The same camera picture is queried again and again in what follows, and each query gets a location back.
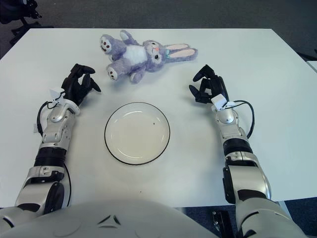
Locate black metal bracket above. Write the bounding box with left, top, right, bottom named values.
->
left=211, top=210, right=235, bottom=238

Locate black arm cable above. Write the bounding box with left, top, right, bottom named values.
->
left=224, top=99, right=255, bottom=139
left=36, top=93, right=72, bottom=206

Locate white side table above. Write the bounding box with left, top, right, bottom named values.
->
left=306, top=59, right=317, bottom=74

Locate silver robot torso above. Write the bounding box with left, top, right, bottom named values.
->
left=4, top=199, right=218, bottom=238

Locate black office chair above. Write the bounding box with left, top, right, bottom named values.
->
left=0, top=0, right=54, bottom=39

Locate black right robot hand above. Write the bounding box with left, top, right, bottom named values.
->
left=189, top=64, right=230, bottom=105

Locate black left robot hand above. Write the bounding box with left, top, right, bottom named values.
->
left=60, top=63, right=102, bottom=107

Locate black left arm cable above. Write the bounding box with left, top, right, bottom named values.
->
left=36, top=93, right=72, bottom=206

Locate white plate with black rim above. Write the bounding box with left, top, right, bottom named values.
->
left=104, top=102, right=171, bottom=165

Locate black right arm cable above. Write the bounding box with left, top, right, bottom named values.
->
left=224, top=99, right=255, bottom=139

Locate purple plush bunny doll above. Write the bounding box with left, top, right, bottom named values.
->
left=99, top=29, right=199, bottom=84

